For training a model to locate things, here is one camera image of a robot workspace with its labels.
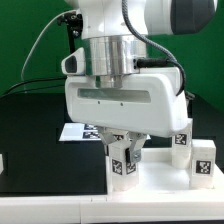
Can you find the white fence rail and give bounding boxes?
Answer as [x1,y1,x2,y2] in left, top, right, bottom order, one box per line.
[0,192,224,224]
[213,165,224,191]

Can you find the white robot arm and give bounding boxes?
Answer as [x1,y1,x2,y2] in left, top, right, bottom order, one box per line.
[62,0,218,163]

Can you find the white right fence rail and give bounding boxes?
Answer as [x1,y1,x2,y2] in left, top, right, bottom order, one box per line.
[213,165,224,191]

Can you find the white block at left edge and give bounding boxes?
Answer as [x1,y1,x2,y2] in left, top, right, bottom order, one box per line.
[0,154,4,175]

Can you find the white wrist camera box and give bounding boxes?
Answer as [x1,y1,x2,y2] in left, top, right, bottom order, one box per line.
[61,47,86,76]

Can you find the white front fence rail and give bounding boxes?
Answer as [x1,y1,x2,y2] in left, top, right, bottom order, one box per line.
[0,192,224,224]

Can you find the black camera on stand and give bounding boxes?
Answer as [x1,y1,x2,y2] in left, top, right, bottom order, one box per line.
[57,11,83,38]

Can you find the white tag sheet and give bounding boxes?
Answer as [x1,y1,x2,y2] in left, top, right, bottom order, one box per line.
[59,122,152,143]

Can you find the grey camera cable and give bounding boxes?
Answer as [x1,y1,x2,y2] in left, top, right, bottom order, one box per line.
[20,12,69,83]

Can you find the white square table top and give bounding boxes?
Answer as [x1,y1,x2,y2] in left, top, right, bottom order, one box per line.
[106,148,217,195]

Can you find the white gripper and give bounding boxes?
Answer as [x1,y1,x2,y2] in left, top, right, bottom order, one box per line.
[65,67,188,163]

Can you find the grey corrugated arm cable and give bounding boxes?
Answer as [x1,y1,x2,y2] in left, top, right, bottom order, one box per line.
[121,0,187,97]

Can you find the black cables on table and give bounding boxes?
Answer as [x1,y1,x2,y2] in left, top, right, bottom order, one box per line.
[0,77,68,100]

